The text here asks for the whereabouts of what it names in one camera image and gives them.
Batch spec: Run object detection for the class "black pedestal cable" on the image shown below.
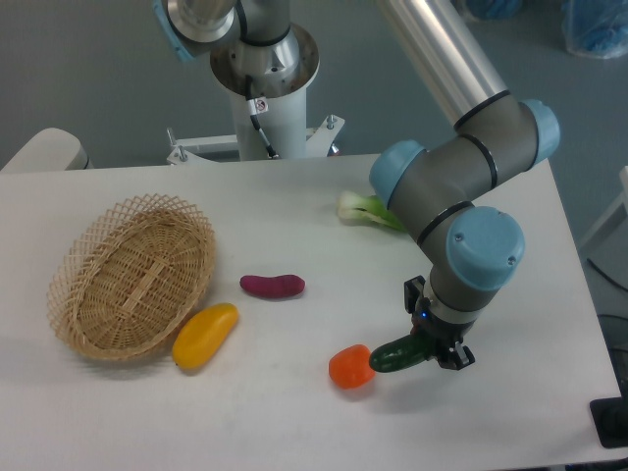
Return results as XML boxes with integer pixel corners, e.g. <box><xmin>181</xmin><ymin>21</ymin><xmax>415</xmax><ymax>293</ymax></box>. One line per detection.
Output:
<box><xmin>243</xmin><ymin>74</ymin><xmax>281</xmax><ymax>160</ymax></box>

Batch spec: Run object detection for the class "orange bell pepper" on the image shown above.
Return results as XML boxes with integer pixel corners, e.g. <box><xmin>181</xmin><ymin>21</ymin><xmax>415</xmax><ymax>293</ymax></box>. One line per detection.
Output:
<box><xmin>328</xmin><ymin>344</ymin><xmax>376</xmax><ymax>390</ymax></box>

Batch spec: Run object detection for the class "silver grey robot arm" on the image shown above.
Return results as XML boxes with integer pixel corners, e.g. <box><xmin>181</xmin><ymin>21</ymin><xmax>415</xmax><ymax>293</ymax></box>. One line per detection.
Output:
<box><xmin>153</xmin><ymin>1</ymin><xmax>560</xmax><ymax>373</ymax></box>

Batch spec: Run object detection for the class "green cucumber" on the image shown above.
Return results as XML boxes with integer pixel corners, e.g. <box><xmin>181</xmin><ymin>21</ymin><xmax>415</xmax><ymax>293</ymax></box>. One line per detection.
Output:
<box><xmin>369</xmin><ymin>335</ymin><xmax>435</xmax><ymax>373</ymax></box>

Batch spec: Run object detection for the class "black floor cable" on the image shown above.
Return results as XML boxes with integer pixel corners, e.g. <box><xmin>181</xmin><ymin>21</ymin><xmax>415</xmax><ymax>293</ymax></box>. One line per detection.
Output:
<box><xmin>586</xmin><ymin>255</ymin><xmax>628</xmax><ymax>286</ymax></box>

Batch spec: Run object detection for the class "yellow mango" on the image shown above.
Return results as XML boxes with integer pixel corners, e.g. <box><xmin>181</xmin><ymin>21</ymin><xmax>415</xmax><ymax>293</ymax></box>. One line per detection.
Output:
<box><xmin>172</xmin><ymin>303</ymin><xmax>239</xmax><ymax>371</ymax></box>

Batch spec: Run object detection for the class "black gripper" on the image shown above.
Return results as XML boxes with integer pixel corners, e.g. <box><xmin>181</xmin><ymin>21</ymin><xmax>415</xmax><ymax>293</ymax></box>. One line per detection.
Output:
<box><xmin>403</xmin><ymin>276</ymin><xmax>475</xmax><ymax>370</ymax></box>

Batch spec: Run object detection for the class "green bok choy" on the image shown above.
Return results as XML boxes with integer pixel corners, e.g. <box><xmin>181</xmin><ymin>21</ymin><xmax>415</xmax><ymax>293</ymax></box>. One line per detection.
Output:
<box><xmin>336</xmin><ymin>191</ymin><xmax>406</xmax><ymax>233</ymax></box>

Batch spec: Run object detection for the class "blue plastic bag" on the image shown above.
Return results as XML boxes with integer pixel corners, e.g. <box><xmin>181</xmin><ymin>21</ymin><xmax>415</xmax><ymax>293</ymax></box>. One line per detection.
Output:
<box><xmin>561</xmin><ymin>0</ymin><xmax>627</xmax><ymax>60</ymax></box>

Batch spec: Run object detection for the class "black device at edge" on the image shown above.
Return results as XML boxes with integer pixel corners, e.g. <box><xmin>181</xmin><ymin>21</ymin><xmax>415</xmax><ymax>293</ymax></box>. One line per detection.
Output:
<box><xmin>590</xmin><ymin>397</ymin><xmax>627</xmax><ymax>448</ymax></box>

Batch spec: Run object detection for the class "white chair back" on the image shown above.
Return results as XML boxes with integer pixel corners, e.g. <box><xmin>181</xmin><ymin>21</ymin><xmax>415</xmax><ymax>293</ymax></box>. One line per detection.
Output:
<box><xmin>1</xmin><ymin>128</ymin><xmax>93</xmax><ymax>175</ymax></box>

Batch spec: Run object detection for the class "woven wicker basket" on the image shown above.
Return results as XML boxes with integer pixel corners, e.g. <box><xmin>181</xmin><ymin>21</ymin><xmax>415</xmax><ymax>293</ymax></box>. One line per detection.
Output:
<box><xmin>47</xmin><ymin>194</ymin><xmax>216</xmax><ymax>361</ymax></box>

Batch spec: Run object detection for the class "purple sweet potato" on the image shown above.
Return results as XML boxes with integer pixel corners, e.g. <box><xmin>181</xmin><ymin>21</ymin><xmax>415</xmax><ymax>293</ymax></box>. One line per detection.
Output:
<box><xmin>239</xmin><ymin>274</ymin><xmax>306</xmax><ymax>299</ymax></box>

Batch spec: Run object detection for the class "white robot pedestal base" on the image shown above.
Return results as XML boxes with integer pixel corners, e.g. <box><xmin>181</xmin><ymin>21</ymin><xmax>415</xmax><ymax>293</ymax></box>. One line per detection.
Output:
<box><xmin>167</xmin><ymin>24</ymin><xmax>345</xmax><ymax>165</ymax></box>

